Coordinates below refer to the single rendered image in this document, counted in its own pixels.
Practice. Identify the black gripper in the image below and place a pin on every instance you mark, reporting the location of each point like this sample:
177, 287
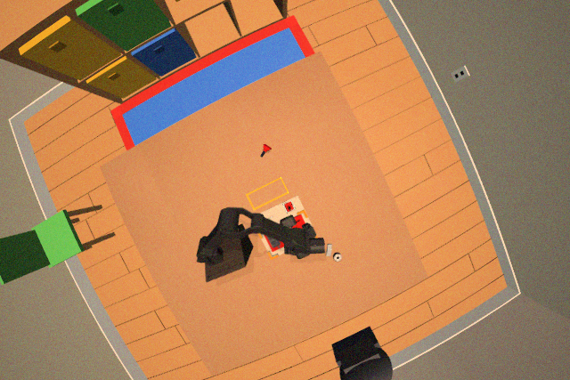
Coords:
289, 222

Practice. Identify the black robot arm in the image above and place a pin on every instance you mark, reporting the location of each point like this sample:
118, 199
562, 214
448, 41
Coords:
296, 241

